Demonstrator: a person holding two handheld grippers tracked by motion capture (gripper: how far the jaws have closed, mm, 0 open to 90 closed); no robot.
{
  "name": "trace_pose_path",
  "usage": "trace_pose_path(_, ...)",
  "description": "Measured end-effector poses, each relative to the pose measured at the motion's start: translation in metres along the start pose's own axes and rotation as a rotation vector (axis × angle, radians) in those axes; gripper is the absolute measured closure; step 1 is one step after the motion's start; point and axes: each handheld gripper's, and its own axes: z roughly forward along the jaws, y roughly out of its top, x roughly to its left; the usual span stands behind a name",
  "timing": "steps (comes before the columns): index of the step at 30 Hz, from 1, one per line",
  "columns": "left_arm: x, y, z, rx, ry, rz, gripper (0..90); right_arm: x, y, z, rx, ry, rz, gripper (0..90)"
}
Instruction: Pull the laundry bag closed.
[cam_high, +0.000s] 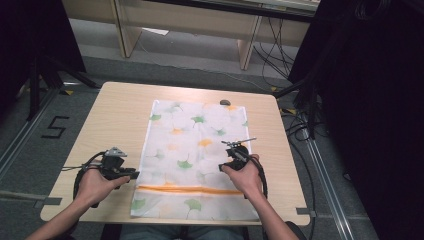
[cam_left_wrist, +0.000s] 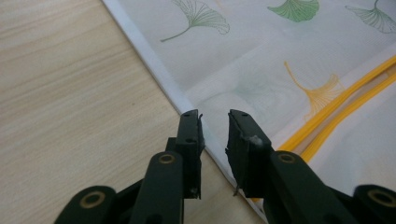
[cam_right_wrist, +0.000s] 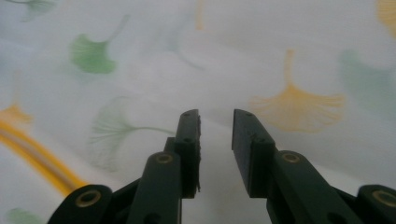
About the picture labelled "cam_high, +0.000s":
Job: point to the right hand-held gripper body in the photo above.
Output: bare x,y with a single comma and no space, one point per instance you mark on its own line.
237,154

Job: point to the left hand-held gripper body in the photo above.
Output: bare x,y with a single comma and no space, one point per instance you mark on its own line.
112,163

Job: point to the person's left hand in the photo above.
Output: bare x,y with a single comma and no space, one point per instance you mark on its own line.
96,186

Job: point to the leaf-print white mesh bag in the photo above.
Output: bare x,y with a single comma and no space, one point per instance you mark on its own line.
186,140

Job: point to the metal floor rail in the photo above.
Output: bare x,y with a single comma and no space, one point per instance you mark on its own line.
328,190
23,136

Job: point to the small dark round object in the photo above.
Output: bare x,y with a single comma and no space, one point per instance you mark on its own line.
225,102

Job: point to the white paper sheet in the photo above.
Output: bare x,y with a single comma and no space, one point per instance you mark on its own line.
156,31

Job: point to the person's right hand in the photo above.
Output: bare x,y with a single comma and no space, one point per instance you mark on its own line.
246,178

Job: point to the black tripod stand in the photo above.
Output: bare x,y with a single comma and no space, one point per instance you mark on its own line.
308,100
40,76

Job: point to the person's blue jeans legs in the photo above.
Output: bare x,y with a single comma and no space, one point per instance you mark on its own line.
181,232

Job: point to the light wooden desk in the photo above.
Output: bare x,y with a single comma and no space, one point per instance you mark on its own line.
186,20

